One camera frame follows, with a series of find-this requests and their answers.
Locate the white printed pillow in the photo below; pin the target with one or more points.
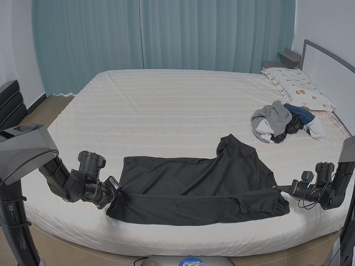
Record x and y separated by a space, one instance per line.
299 87

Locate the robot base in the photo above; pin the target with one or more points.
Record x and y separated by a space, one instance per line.
172 261

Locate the black T-shirt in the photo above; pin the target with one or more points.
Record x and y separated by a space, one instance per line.
194 176

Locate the bed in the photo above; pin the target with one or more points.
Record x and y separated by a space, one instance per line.
166 107

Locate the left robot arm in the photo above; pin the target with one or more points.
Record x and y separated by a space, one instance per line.
25 145

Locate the black chest of drawers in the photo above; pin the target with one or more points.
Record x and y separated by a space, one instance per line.
12 104

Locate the blue-green curtain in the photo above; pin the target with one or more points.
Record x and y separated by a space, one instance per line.
88 37
216 23

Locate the grey bedside table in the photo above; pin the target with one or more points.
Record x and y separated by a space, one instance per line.
288 55

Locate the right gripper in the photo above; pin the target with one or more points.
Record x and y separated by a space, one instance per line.
297 190

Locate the pile of clothes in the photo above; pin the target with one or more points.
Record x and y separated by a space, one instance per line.
277 118

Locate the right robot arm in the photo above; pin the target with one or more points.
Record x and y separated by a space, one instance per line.
338 187

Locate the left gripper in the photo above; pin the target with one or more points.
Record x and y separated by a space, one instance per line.
106 194

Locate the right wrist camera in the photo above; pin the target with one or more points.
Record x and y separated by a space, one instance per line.
307 177

